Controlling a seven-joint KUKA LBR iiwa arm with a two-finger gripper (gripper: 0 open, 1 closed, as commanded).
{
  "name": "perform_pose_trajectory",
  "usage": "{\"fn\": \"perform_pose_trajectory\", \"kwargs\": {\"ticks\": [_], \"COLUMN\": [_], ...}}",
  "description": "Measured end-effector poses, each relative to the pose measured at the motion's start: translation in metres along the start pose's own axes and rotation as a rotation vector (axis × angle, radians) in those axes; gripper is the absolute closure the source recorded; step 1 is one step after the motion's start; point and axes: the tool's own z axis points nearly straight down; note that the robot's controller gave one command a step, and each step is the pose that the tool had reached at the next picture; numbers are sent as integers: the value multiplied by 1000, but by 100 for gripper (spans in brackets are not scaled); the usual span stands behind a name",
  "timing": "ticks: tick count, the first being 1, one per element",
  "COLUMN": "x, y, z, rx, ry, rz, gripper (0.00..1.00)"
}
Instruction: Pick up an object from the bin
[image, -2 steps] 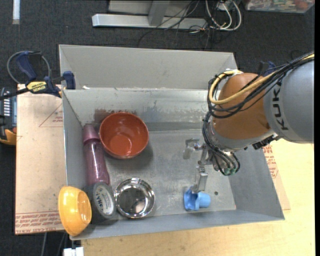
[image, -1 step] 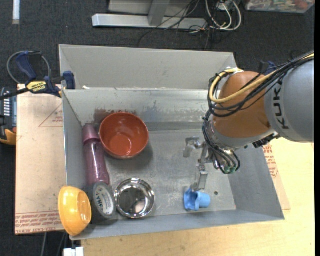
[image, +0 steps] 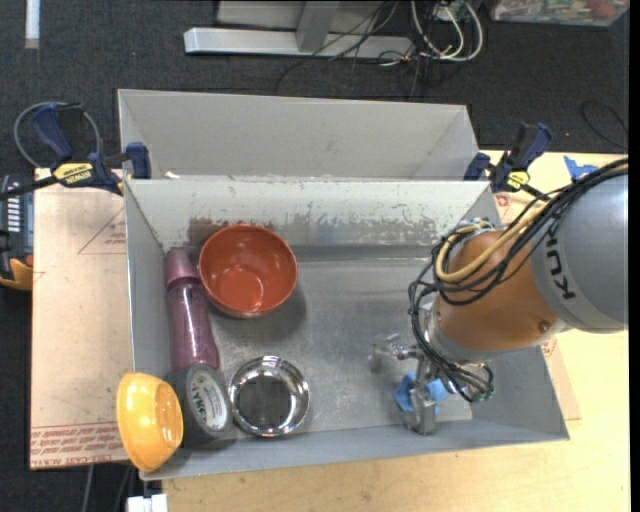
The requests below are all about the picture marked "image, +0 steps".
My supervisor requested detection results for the red-brown bowl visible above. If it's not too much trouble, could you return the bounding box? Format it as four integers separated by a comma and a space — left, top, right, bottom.
198, 223, 300, 320

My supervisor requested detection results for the clear glass bowl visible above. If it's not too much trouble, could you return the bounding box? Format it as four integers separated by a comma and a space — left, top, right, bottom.
227, 355, 311, 439

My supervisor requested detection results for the grey metal bin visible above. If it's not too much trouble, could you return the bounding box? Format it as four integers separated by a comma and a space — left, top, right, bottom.
117, 88, 571, 482

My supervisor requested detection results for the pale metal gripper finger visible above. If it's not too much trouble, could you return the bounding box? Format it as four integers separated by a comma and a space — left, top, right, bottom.
381, 332, 417, 359
369, 342, 401, 374

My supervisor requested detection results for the brown cardboard board, red print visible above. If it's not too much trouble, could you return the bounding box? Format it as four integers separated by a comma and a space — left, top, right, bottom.
29, 168, 584, 471

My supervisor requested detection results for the purple plastic bottle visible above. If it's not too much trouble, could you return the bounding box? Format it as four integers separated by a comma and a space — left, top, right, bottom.
163, 248, 221, 374

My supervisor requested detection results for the grey tape roll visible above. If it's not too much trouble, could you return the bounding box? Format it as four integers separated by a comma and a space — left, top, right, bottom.
169, 364, 235, 449

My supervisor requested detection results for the yellow bowl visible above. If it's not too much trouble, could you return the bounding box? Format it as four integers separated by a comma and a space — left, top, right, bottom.
115, 371, 185, 474

